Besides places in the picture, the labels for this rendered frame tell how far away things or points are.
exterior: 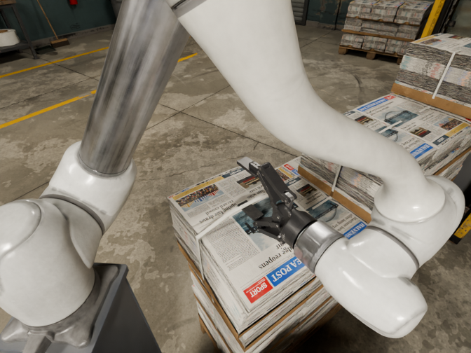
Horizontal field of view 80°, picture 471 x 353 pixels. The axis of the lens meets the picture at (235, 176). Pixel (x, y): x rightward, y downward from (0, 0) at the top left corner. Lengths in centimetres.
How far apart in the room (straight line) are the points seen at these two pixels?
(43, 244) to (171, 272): 142
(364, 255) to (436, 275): 178
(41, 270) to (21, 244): 5
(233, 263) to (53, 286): 34
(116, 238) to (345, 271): 188
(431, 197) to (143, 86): 48
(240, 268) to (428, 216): 37
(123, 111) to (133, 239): 171
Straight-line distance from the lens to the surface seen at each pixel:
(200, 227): 72
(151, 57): 45
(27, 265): 58
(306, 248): 53
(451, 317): 215
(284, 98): 27
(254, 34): 24
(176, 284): 189
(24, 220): 58
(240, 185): 83
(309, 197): 118
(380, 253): 51
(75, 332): 72
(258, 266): 66
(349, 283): 50
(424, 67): 154
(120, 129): 54
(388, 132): 124
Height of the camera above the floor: 163
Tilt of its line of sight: 40 degrees down
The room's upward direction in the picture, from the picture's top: straight up
